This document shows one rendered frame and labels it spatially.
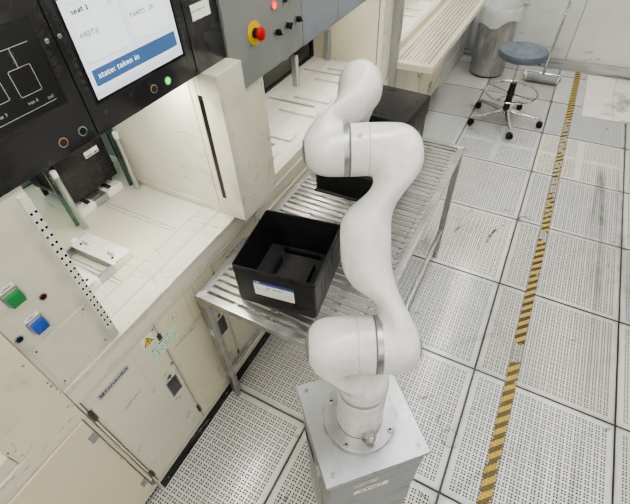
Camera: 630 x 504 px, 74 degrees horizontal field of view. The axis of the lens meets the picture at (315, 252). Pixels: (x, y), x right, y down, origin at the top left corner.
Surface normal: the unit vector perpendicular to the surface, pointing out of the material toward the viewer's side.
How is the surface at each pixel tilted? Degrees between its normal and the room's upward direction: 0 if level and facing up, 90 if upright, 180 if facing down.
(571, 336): 0
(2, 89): 90
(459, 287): 0
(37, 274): 90
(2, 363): 90
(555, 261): 0
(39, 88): 90
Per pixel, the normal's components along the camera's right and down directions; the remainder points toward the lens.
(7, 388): 0.88, 0.31
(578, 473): -0.04, -0.69
